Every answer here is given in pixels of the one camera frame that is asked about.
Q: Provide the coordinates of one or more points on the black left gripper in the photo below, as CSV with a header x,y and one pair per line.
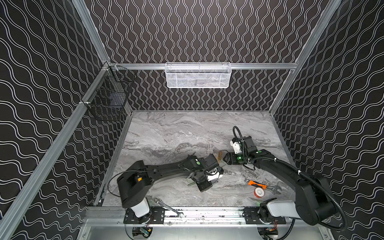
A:
x,y
202,183

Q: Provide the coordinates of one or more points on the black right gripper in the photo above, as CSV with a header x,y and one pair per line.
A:
x,y
229,159

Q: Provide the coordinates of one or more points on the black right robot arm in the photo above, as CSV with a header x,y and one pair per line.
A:
x,y
314,201

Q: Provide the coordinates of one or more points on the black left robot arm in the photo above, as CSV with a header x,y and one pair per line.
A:
x,y
137,180

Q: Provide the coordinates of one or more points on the red white tape roll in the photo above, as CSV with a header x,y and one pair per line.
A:
x,y
259,192

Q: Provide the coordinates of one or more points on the silver wrench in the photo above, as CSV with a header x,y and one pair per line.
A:
x,y
161,203

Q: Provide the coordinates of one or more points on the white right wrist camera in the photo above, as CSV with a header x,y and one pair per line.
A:
x,y
237,145

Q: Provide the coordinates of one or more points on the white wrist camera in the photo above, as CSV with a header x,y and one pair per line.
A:
x,y
237,145
214,176

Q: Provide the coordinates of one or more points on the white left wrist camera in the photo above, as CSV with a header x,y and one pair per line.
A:
x,y
214,176

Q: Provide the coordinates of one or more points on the orange handled utility knife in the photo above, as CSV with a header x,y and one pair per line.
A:
x,y
256,184

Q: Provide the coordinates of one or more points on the white wire mesh basket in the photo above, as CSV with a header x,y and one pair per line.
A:
x,y
198,75

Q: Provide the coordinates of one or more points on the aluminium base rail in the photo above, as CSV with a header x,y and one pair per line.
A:
x,y
191,217

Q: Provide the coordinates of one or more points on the black wire basket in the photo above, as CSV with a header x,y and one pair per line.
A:
x,y
110,100

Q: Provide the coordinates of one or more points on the aluminium corner frame post right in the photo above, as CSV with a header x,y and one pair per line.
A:
x,y
311,42

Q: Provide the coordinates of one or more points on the aluminium corner frame post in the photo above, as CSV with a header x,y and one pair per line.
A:
x,y
311,42
91,29

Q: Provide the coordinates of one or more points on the aluminium corner frame post left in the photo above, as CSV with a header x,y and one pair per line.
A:
x,y
91,29

